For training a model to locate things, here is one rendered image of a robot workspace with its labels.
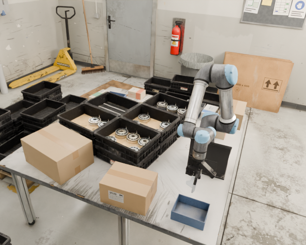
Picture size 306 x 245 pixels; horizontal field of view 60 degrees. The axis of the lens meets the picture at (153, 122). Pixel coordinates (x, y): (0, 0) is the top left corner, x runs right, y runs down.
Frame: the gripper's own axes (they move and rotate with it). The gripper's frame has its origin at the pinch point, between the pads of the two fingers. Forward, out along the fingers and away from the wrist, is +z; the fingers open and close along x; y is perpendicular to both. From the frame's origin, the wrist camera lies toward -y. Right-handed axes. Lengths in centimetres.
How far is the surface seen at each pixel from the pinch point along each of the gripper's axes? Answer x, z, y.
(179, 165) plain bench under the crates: -35.3, 13.0, 20.4
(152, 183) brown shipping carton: 8.2, 2.2, 24.9
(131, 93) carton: -118, -3, 107
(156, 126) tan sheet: -57, -3, 51
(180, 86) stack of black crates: -213, 7, 81
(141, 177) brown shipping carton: 6.3, 1.9, 33.0
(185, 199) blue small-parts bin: -1.2, 12.7, 5.4
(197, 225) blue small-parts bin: 12.6, 16.3, -6.8
